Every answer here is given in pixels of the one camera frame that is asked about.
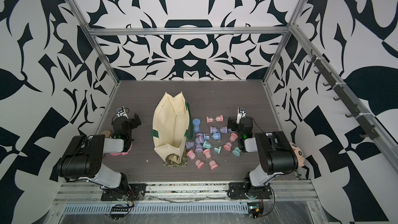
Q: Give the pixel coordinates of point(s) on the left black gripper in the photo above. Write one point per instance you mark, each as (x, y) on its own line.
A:
(132, 121)

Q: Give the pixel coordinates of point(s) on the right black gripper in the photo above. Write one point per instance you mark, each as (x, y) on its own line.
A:
(235, 124)

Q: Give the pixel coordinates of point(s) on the pink hourglass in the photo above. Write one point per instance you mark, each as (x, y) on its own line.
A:
(228, 145)
(210, 119)
(198, 163)
(212, 163)

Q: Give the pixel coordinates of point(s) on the pink hourglass front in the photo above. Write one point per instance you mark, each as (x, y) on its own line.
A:
(212, 163)

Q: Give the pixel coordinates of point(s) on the dark blue hourglass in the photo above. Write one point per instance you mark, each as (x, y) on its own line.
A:
(196, 125)

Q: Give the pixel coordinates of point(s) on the cream canvas tote bag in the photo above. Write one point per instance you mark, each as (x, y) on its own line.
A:
(171, 127)

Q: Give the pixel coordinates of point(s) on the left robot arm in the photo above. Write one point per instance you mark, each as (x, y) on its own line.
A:
(83, 159)

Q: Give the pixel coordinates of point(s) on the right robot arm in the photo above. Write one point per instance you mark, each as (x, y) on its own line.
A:
(276, 157)

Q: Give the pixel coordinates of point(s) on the purple hourglass lying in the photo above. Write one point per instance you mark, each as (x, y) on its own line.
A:
(223, 129)

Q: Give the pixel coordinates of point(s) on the light blue hourglass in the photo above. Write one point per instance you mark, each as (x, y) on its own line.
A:
(215, 136)

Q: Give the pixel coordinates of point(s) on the green hourglass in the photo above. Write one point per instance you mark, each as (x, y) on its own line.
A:
(207, 145)

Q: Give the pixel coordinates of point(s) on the purple hourglass cluster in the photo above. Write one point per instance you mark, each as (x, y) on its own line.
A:
(199, 139)

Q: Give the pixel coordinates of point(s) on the pink toy cup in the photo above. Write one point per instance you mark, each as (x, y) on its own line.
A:
(122, 153)

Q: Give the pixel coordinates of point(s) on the plush doll toy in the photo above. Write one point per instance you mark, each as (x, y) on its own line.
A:
(299, 154)

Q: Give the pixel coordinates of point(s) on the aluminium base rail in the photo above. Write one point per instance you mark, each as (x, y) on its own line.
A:
(181, 197)

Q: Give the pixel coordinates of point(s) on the black hook rail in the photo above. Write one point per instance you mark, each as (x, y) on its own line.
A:
(346, 96)

